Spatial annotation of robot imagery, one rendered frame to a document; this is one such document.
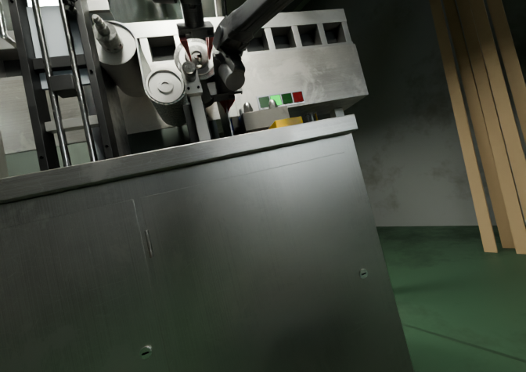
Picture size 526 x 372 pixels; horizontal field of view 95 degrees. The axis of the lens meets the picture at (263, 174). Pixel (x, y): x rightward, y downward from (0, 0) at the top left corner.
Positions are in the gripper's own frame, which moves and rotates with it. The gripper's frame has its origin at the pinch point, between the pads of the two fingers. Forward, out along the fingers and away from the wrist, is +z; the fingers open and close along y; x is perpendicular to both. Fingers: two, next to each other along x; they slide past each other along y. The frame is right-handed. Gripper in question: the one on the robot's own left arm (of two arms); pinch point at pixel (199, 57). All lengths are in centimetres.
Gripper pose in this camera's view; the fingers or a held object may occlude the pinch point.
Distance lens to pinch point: 88.5
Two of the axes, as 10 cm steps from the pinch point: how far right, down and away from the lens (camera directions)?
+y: 9.5, -2.2, 2.4
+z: -0.2, 7.0, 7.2
